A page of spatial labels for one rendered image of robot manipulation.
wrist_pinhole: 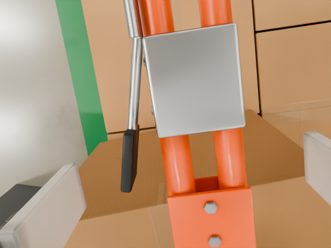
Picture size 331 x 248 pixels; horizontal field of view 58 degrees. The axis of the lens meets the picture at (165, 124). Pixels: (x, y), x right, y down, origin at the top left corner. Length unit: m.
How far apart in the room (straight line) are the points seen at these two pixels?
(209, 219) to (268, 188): 0.17
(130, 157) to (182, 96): 0.06
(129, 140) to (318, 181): 0.12
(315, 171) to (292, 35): 0.64
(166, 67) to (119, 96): 0.57
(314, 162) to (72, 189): 0.13
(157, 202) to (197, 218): 0.17
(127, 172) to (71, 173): 0.06
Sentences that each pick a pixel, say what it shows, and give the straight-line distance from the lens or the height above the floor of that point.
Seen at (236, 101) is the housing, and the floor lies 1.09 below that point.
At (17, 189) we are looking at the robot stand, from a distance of 1.55.
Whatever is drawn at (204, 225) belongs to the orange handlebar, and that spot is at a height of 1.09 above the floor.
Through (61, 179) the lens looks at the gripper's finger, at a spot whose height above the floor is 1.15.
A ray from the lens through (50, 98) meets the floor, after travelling 1.41.
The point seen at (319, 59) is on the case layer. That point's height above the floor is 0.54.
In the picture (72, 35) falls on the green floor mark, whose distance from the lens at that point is 1.36.
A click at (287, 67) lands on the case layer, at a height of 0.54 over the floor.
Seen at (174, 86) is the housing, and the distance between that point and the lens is 0.20.
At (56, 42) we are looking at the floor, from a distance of 1.38.
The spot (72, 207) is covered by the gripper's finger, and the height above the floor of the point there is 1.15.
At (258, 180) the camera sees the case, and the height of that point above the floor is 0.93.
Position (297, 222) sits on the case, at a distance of 0.43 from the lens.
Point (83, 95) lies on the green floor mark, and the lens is 1.36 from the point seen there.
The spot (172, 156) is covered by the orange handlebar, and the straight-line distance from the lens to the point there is 0.22.
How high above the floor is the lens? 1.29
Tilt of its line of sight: 76 degrees down
